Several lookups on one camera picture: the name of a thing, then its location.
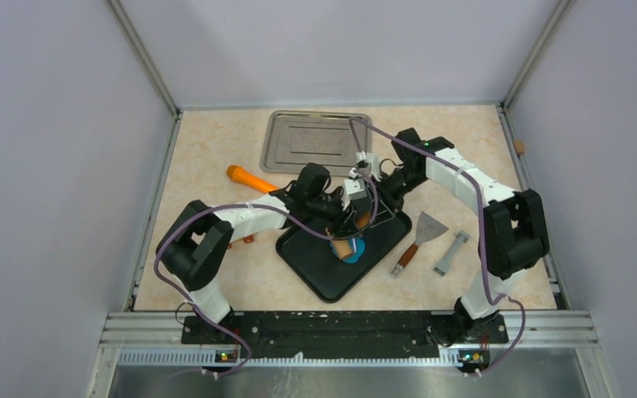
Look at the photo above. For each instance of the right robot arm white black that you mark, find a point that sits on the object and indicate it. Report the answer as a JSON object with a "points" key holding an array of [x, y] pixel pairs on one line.
{"points": [[512, 225]]}

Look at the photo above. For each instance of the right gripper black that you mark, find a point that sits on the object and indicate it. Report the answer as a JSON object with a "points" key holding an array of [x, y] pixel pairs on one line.
{"points": [[394, 204]]}

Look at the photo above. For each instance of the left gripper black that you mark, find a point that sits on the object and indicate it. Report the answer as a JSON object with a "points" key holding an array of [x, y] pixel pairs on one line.
{"points": [[342, 225]]}

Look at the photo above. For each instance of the silver metal tray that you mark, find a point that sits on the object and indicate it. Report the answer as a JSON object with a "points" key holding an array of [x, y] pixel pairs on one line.
{"points": [[294, 138]]}

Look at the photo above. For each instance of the small wooden cork piece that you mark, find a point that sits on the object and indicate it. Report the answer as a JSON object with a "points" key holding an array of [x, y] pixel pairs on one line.
{"points": [[519, 147]]}

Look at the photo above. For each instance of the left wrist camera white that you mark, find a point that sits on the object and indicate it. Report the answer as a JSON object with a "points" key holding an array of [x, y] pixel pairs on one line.
{"points": [[353, 189]]}

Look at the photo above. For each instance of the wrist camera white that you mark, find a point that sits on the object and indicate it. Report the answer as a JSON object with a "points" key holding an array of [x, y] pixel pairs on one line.
{"points": [[353, 189], [367, 165]]}

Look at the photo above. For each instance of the black baking tray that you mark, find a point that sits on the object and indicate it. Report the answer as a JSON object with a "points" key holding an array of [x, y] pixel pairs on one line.
{"points": [[323, 272]]}

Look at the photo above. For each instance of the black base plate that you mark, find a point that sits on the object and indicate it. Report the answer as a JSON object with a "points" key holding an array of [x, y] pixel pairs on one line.
{"points": [[342, 335]]}

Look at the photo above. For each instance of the blue dough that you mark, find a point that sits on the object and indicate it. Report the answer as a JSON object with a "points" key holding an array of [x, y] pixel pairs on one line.
{"points": [[348, 251]]}

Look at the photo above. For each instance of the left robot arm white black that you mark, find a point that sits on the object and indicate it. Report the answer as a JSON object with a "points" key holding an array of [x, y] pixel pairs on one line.
{"points": [[195, 246]]}

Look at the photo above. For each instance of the wooden rolling pin roller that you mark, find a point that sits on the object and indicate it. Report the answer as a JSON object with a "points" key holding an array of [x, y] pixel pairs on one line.
{"points": [[361, 223]]}

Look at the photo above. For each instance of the metal scraper wooden handle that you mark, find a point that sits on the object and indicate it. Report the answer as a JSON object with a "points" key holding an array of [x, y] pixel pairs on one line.
{"points": [[427, 229]]}

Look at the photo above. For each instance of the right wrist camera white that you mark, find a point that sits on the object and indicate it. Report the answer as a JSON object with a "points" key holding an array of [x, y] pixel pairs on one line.
{"points": [[367, 165]]}

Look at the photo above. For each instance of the yellow toy car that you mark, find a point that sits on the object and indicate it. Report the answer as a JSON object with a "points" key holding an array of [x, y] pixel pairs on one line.
{"points": [[245, 240]]}

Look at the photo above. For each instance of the grey dumbbell-shaped tool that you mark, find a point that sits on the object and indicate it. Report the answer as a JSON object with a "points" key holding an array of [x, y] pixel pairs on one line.
{"points": [[444, 264]]}

